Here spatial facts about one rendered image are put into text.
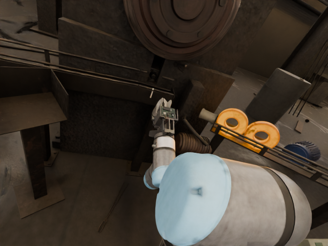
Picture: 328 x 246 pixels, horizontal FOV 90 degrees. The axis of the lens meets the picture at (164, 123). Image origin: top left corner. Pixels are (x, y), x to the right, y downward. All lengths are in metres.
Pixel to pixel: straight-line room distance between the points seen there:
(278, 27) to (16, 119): 8.64
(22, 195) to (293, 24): 9.16
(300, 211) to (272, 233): 0.05
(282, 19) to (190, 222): 8.67
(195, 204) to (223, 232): 0.05
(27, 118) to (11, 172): 0.66
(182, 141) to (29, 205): 0.90
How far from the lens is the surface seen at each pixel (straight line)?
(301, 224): 0.29
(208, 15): 0.76
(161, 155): 0.52
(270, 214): 0.25
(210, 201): 0.20
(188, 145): 0.96
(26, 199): 1.25
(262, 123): 0.95
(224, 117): 0.95
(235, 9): 0.88
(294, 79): 3.30
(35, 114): 0.78
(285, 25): 8.90
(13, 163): 1.41
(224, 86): 1.11
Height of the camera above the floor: 1.08
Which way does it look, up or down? 34 degrees down
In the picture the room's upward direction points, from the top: 24 degrees clockwise
